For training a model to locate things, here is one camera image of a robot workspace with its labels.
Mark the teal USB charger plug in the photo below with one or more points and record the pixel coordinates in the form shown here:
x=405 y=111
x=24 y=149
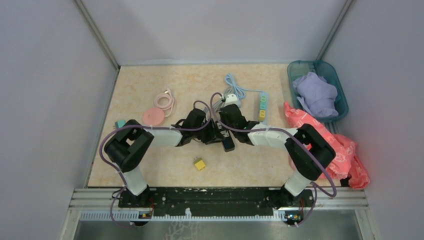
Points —
x=119 y=124

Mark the green USB charger plug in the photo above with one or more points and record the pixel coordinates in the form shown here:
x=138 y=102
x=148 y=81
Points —
x=263 y=99

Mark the red patterned plastic bag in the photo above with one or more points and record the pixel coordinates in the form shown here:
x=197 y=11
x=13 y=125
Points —
x=346 y=163

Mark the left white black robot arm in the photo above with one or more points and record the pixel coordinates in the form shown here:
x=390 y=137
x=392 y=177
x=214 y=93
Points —
x=125 y=147

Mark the black power strip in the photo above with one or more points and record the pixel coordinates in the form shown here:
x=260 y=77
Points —
x=227 y=140

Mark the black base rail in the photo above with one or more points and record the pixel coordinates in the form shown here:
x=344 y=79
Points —
x=215 y=202

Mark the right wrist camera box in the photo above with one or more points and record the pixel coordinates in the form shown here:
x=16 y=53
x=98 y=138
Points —
x=231 y=99

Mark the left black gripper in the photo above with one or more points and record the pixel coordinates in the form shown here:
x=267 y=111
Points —
x=212 y=137

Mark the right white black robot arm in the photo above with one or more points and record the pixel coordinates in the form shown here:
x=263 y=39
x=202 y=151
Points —
x=307 y=148

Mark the light blue power strip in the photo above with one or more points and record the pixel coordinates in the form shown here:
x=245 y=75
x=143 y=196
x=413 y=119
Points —
x=264 y=93

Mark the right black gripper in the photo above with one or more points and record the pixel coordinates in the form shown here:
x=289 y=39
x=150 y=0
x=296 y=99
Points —
x=222 y=117

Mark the yellow charger plug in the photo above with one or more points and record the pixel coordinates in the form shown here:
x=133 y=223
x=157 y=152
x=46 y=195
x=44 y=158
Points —
x=261 y=115
x=199 y=164

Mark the lavender cloth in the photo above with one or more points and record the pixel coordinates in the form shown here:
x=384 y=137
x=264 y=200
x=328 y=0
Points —
x=316 y=96

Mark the teal plastic basket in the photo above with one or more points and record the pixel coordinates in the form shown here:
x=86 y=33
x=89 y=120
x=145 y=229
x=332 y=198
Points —
x=323 y=69

